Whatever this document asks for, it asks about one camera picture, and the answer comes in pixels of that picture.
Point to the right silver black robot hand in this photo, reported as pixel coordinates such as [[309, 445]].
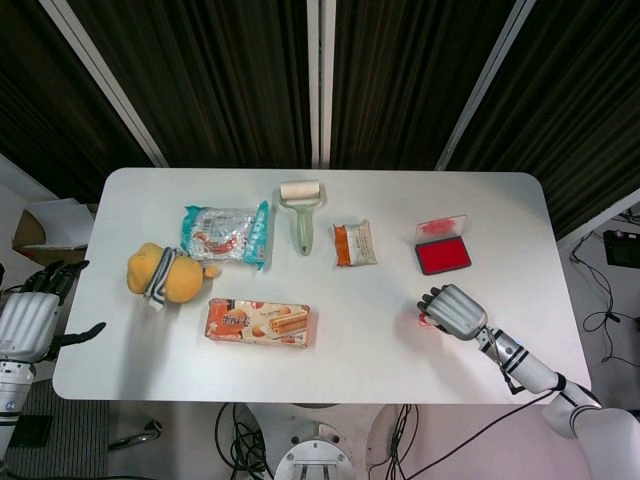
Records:
[[457, 312]]

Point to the black box device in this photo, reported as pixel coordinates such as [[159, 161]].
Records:
[[617, 247]]

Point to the grey ribbed floor mat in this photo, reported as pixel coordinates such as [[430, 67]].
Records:
[[70, 440]]

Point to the white partition base bar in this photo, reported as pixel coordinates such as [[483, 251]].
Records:
[[600, 215]]

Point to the chrome metal floor piece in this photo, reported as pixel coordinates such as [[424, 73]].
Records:
[[135, 438]]

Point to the red ink pad case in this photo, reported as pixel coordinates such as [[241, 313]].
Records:
[[442, 257]]

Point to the orange white snack packet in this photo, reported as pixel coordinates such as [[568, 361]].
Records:
[[357, 243]]

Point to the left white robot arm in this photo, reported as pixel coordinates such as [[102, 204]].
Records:
[[12, 395]]

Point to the white upright partition post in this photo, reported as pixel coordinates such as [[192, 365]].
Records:
[[320, 80]]

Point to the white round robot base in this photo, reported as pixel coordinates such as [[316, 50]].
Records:
[[312, 450]]

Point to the orange egg roll box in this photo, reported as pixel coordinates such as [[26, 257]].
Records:
[[260, 322]]

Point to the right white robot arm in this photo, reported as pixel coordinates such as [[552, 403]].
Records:
[[532, 371]]

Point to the white slanted partition post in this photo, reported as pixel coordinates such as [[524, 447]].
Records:
[[482, 85], [105, 85]]

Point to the cardboard box with white lid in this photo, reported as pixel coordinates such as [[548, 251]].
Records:
[[60, 225]]

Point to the dark ribbed partition panel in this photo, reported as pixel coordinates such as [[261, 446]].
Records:
[[575, 100], [200, 75], [400, 75], [45, 90]]

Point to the teal silver snack bag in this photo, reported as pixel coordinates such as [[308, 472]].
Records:
[[225, 235]]

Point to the black phone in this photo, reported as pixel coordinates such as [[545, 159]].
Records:
[[30, 431]]

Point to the small red stamp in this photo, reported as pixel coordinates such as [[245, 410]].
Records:
[[425, 321]]

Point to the yellow plush toy with scarf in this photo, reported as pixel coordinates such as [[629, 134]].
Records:
[[185, 277]]

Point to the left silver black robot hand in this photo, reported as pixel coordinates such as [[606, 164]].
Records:
[[27, 320]]

